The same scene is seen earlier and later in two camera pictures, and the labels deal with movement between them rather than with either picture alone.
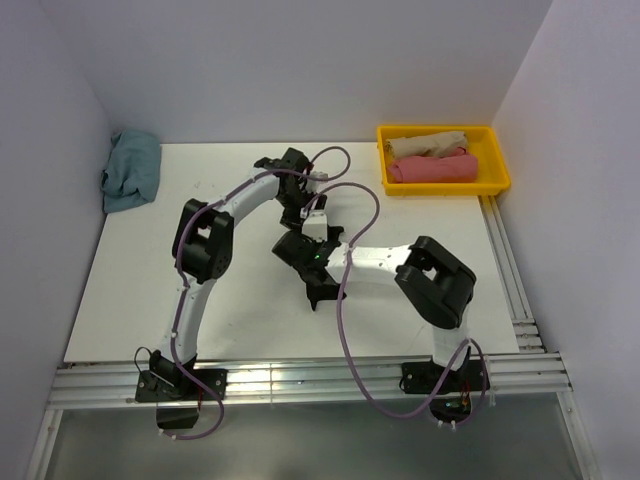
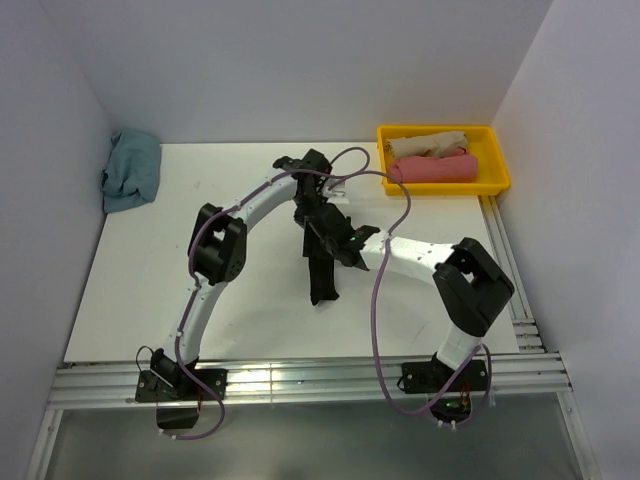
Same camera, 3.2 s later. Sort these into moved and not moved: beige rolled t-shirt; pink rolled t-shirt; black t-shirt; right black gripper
Moved: right black gripper
Not moved: beige rolled t-shirt; black t-shirt; pink rolled t-shirt
